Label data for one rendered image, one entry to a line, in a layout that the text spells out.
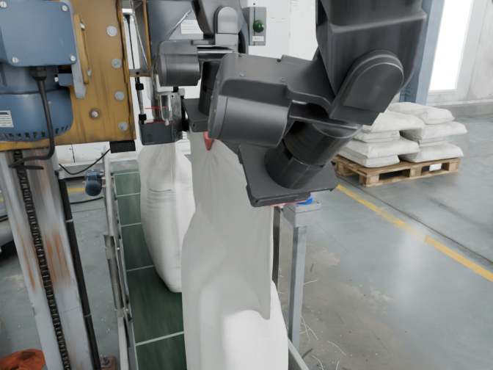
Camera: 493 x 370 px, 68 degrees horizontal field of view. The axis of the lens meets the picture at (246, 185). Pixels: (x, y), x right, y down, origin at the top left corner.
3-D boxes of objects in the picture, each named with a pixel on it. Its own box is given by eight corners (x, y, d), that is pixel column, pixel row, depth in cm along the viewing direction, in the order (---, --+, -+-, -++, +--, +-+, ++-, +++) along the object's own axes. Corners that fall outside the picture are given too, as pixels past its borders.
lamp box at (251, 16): (265, 45, 93) (266, 6, 90) (249, 45, 92) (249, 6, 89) (254, 45, 100) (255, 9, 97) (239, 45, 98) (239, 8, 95)
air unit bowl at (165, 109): (174, 121, 86) (172, 94, 84) (161, 122, 85) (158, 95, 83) (172, 118, 89) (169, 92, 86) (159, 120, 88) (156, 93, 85)
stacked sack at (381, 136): (402, 143, 346) (404, 128, 341) (362, 146, 336) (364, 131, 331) (364, 129, 406) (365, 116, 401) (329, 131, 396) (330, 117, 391)
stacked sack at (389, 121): (428, 131, 342) (430, 114, 337) (369, 136, 320) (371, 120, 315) (395, 122, 379) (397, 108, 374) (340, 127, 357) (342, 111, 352)
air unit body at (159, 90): (180, 125, 87) (175, 56, 81) (160, 127, 85) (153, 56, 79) (177, 122, 90) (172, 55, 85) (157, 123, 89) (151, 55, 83)
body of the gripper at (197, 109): (182, 106, 68) (183, 71, 63) (234, 103, 71) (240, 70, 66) (189, 129, 64) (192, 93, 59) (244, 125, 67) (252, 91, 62)
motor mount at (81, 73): (92, 99, 65) (77, -3, 59) (51, 101, 63) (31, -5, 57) (94, 84, 90) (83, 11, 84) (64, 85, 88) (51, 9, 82)
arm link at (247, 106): (417, 67, 23) (379, 6, 29) (240, 26, 21) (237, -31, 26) (337, 186, 32) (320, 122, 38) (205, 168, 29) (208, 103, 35)
